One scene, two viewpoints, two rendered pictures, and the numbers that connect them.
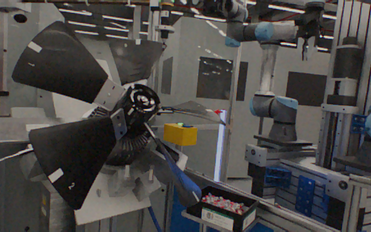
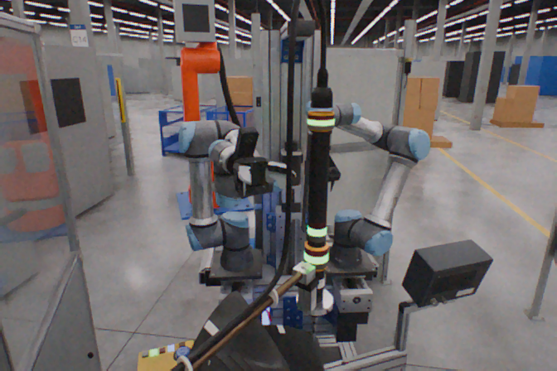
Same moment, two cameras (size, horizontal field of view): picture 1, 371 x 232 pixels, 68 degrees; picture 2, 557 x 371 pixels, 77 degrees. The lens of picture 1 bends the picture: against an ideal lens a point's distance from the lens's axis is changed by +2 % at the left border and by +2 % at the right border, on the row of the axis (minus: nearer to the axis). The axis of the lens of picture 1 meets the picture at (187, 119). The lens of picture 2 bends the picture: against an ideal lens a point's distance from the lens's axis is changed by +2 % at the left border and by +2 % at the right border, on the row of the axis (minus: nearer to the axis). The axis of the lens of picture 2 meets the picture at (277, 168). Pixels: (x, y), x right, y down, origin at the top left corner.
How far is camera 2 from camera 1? 1.20 m
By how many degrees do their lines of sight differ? 66
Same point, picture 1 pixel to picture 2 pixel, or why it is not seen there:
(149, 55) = (255, 342)
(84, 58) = not seen: outside the picture
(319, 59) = (55, 55)
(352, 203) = (405, 325)
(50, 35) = not seen: outside the picture
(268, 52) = (205, 166)
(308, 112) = (65, 136)
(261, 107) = (211, 240)
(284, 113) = (244, 238)
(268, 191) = not seen: hidden behind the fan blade
